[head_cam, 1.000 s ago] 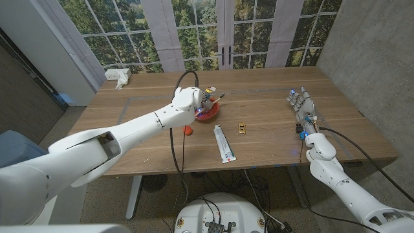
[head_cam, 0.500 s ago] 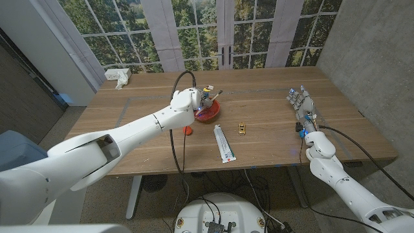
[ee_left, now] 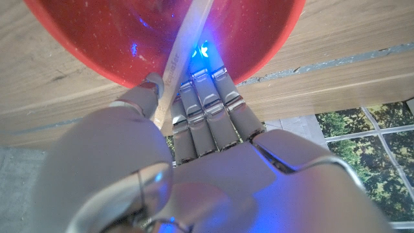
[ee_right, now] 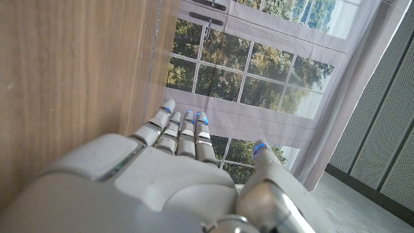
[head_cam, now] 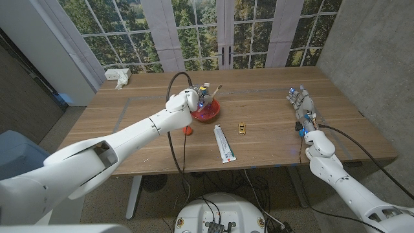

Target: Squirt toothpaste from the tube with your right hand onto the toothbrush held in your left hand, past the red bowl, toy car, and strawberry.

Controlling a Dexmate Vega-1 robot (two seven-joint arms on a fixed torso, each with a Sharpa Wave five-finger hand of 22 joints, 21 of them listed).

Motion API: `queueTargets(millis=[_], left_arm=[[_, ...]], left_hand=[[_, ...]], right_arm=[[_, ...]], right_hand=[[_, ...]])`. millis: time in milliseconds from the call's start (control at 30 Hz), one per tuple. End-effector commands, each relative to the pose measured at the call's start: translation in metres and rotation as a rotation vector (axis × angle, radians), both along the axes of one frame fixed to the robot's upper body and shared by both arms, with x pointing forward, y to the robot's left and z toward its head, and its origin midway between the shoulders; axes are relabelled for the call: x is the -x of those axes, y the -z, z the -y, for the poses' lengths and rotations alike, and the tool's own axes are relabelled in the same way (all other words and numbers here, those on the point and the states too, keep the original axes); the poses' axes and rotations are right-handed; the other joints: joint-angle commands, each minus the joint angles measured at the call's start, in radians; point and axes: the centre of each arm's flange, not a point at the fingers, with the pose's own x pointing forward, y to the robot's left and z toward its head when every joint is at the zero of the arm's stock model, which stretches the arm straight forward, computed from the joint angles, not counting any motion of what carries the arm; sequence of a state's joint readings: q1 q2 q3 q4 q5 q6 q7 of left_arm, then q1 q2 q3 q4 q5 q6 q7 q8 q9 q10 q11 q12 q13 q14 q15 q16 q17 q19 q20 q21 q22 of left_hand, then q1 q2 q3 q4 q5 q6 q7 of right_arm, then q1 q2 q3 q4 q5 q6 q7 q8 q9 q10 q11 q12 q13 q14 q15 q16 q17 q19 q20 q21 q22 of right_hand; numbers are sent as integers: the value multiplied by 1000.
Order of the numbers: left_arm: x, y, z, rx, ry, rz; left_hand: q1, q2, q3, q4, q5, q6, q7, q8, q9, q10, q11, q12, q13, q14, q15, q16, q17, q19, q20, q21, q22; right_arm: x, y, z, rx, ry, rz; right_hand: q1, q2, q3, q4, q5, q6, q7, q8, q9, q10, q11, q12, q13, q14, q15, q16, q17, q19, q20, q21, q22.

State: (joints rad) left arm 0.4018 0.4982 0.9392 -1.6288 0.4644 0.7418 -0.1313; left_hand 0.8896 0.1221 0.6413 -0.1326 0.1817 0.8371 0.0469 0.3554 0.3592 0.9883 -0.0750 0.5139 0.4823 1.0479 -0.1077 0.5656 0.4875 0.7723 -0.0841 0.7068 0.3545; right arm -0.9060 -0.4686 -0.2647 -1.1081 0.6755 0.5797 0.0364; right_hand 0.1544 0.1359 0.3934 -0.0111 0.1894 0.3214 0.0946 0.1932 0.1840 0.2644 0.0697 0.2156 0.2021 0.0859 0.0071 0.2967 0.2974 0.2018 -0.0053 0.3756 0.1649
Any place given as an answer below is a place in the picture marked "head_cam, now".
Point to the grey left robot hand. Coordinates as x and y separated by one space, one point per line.
203 95

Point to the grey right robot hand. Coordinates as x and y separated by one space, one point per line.
304 103

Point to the wooden toothbrush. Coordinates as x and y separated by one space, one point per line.
216 90

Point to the white toothpaste tube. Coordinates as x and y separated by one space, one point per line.
224 144

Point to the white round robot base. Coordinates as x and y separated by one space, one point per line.
220 210

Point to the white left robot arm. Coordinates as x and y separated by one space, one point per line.
97 158

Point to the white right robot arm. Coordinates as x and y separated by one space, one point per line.
349 187

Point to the red bowl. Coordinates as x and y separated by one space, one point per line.
210 114

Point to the red toy strawberry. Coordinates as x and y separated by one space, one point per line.
188 131

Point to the yellow toy car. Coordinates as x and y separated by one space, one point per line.
242 128

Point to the printed window backdrop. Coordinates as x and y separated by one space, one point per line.
194 32

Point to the crumpled white tissue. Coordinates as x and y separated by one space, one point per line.
121 81

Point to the white power strip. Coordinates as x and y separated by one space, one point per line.
111 74

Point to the black round floor fan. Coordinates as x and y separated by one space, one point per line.
154 182

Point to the white table leg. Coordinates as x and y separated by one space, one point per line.
133 197

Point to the blue chair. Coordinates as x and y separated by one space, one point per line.
16 152

